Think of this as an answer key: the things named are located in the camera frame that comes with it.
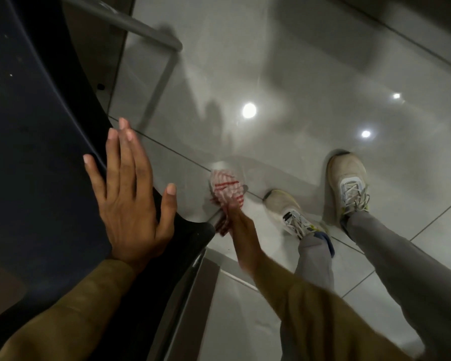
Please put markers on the person's left hand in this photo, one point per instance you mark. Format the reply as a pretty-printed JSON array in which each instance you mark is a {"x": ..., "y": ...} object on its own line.
[{"x": 129, "y": 229}]

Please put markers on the person's right hand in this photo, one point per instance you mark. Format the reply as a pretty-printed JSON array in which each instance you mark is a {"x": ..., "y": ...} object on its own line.
[{"x": 246, "y": 240}]

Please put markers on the person's left little finger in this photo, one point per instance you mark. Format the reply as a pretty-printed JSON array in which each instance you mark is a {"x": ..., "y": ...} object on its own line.
[{"x": 95, "y": 180}]

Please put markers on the person's left middle finger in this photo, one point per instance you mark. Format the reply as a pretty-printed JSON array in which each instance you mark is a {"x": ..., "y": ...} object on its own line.
[{"x": 126, "y": 157}]

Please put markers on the person's left thumb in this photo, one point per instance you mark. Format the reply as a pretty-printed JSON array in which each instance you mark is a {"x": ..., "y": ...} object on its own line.
[{"x": 167, "y": 212}]

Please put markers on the red white checkered cloth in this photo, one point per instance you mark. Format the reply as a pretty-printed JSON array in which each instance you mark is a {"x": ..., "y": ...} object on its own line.
[{"x": 226, "y": 189}]

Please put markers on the person's left forearm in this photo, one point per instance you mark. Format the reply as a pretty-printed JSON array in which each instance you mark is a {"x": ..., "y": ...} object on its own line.
[{"x": 71, "y": 319}]

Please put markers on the person's right forearm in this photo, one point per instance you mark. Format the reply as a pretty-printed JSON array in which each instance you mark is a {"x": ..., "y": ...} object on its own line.
[{"x": 315, "y": 319}]

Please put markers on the dark blue plastic chair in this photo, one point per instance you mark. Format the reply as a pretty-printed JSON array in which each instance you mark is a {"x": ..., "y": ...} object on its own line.
[{"x": 34, "y": 146}]

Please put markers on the grey metal chair leg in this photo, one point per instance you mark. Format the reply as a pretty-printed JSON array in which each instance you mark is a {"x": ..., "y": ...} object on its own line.
[
  {"x": 188, "y": 304},
  {"x": 127, "y": 22}
]

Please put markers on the beige sneaker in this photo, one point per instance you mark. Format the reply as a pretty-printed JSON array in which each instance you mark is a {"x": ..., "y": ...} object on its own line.
[
  {"x": 347, "y": 184},
  {"x": 285, "y": 212}
]

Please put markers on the person's left leg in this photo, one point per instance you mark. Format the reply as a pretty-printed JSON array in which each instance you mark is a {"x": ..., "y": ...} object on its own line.
[{"x": 314, "y": 265}]

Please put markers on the person's leg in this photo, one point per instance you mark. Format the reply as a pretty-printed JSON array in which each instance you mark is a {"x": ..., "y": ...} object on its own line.
[
  {"x": 413, "y": 278},
  {"x": 314, "y": 265}
]

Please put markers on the blue sock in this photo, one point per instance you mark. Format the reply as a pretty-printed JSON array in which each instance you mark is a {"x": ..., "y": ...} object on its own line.
[{"x": 327, "y": 244}]

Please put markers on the person's right leg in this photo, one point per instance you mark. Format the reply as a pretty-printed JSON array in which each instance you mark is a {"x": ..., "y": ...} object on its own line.
[{"x": 413, "y": 278}]

